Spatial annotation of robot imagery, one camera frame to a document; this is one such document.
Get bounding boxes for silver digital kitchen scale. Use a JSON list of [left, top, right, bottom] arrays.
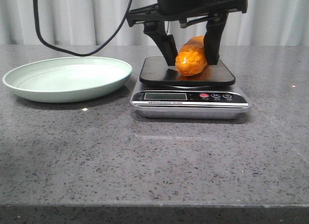
[[130, 56, 252, 120]]

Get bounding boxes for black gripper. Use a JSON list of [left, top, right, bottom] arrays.
[[126, 0, 248, 66]]

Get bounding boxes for black cable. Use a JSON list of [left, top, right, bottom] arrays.
[[32, 0, 135, 57]]

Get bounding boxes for orange corn cob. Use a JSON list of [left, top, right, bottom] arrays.
[[175, 36, 207, 76]]

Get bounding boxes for pale green plate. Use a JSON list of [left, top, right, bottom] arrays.
[[2, 56, 132, 103]]

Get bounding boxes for grey white curtain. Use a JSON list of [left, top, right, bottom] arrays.
[[0, 0, 309, 46]]

